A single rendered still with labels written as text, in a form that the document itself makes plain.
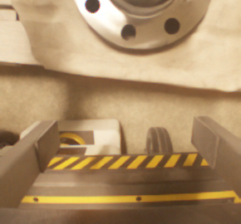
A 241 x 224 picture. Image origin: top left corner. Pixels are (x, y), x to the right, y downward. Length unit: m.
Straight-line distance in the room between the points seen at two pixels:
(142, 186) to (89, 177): 0.08
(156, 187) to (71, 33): 0.30
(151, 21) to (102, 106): 0.32
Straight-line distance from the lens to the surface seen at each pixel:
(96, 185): 0.28
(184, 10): 0.36
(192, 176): 0.29
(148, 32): 0.34
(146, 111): 0.57
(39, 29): 0.41
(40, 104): 0.61
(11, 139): 0.65
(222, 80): 0.41
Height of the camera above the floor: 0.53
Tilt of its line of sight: 74 degrees down
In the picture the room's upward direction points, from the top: 180 degrees clockwise
